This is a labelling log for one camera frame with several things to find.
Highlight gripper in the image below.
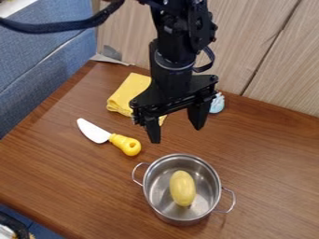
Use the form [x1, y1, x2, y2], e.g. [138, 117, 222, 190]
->
[128, 40, 220, 145]

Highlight yellow toy potato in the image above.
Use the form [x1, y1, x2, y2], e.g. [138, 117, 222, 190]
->
[168, 169, 198, 207]

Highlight blue brush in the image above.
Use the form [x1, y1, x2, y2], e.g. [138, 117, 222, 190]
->
[208, 91, 226, 115]

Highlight silver pot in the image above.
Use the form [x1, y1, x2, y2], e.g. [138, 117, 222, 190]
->
[131, 152, 237, 227]

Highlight yellow cloth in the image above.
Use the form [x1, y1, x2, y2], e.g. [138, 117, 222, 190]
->
[104, 72, 169, 127]

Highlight yellow handled toy knife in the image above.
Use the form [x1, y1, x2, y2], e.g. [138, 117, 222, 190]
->
[76, 118, 143, 157]

